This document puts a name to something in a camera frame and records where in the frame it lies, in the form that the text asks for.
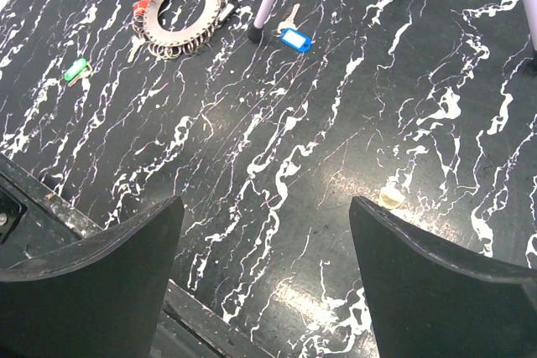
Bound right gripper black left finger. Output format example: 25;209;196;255
1;197;184;357

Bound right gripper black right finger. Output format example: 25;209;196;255
349;196;536;357

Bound green tagged key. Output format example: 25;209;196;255
64;58;92;86

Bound silver keyring holder with keys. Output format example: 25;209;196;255
127;0;238;63

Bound beige plastic peg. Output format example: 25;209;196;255
378;186;405;210

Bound blue tagged key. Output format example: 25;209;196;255
273;3;312;53

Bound red key tag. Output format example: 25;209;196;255
133;0;152;16

